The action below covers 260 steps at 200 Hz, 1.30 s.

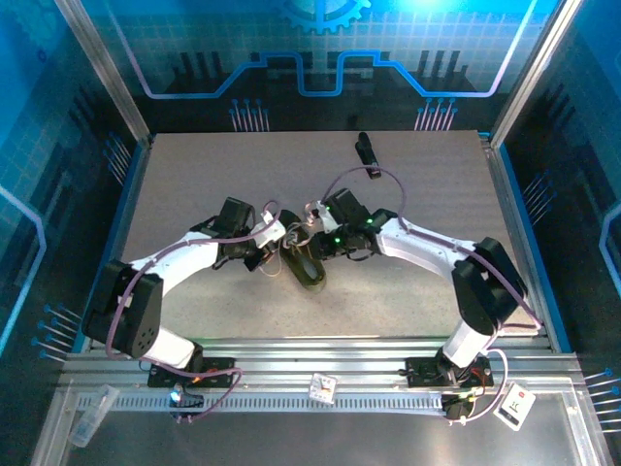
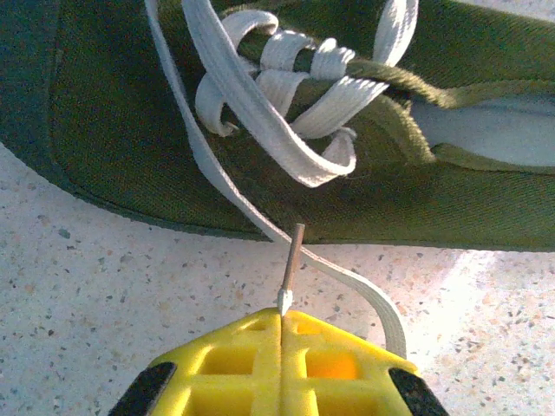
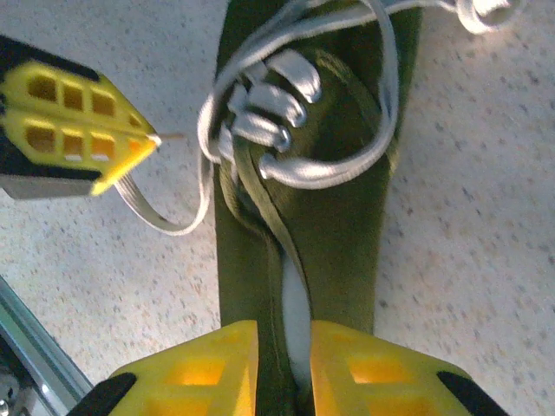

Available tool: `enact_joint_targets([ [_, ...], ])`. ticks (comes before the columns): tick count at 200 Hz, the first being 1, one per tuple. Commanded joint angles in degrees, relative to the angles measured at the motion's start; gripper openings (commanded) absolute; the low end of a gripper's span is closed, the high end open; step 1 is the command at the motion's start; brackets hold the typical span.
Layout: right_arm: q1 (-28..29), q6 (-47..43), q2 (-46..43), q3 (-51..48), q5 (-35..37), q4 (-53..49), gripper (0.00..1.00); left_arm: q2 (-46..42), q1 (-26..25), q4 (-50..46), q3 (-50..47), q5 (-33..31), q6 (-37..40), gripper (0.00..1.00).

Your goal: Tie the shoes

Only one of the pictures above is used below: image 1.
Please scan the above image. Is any white shoelace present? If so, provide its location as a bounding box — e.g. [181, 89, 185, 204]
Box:
[264, 213, 312, 279]

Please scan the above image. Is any olive green shoe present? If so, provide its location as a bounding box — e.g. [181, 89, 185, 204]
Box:
[278, 209, 327, 293]

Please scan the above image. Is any black marker pen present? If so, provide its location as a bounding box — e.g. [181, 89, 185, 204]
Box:
[354, 131, 382, 180]

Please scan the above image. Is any blue table edge strip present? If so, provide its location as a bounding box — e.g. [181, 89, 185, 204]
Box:
[72, 140, 149, 353]
[497, 143, 572, 354]

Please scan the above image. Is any small white tag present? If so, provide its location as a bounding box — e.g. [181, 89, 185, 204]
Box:
[309, 372, 338, 404]

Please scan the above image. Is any black connector box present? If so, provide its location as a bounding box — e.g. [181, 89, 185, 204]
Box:
[168, 385, 205, 410]
[441, 393, 474, 421]

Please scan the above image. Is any white card with red mark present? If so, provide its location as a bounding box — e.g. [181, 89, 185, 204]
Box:
[493, 382, 538, 432]

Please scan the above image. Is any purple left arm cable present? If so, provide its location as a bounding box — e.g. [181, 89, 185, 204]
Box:
[104, 199, 283, 424]

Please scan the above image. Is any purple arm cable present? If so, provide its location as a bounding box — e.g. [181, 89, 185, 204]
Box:
[325, 166, 543, 423]
[104, 199, 283, 424]

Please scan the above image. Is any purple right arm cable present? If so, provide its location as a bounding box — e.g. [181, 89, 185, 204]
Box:
[325, 166, 543, 423]

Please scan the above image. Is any aluminium frame rail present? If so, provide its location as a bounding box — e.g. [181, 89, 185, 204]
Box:
[60, 334, 583, 389]

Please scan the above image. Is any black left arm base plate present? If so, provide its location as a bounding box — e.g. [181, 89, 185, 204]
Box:
[147, 356, 237, 389]

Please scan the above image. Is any white slotted cable duct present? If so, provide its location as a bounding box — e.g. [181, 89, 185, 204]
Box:
[77, 390, 445, 415]

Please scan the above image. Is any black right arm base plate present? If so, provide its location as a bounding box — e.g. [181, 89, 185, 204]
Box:
[405, 356, 495, 388]

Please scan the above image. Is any aluminium side rail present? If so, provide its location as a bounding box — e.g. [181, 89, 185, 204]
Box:
[477, 130, 559, 350]

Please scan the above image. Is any aluminium frame post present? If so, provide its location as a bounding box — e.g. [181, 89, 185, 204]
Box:
[51, 0, 155, 150]
[487, 0, 586, 150]

